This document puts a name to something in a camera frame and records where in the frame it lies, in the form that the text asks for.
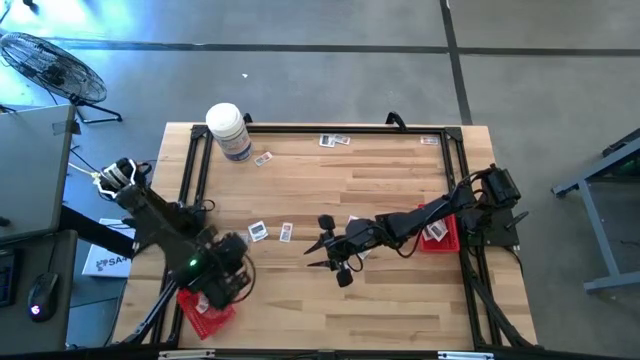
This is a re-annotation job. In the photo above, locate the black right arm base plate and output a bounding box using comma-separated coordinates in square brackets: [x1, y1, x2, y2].
[462, 207, 521, 247]

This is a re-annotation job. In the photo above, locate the black clamp lever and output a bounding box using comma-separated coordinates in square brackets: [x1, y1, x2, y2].
[503, 209, 530, 232]

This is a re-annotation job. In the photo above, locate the black floor fan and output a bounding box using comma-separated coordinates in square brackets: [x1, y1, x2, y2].
[0, 31, 124, 125]

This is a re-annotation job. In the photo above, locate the silver metal bracket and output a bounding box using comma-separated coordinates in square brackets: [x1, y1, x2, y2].
[437, 350, 495, 360]
[158, 348, 216, 360]

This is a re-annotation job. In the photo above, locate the red plastic mesh basket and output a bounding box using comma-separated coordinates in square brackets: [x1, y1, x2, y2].
[176, 287, 237, 341]
[416, 202, 461, 254]

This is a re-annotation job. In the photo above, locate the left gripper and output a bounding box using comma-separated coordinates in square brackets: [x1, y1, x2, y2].
[197, 230, 254, 311]

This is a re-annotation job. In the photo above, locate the white cardboard box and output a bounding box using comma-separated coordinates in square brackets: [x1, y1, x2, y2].
[81, 217, 137, 279]

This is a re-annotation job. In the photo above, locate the grey metal table frame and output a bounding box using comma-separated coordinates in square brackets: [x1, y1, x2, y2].
[551, 128, 640, 294]

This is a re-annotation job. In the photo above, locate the white wipes canister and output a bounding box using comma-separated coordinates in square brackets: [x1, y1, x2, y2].
[205, 102, 254, 163]

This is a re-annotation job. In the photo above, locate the black keyboard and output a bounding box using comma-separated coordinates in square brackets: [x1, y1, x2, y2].
[0, 248, 19, 309]

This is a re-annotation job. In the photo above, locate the black metal beam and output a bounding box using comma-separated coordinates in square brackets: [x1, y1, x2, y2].
[58, 204, 137, 259]

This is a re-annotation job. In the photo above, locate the black computer mouse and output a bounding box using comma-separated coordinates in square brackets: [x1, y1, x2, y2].
[26, 271, 60, 324]

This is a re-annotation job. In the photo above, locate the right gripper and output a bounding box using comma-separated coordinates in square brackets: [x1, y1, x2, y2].
[302, 213, 384, 289]

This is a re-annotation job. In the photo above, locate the dark grey desk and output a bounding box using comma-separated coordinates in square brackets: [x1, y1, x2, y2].
[0, 228, 79, 354]

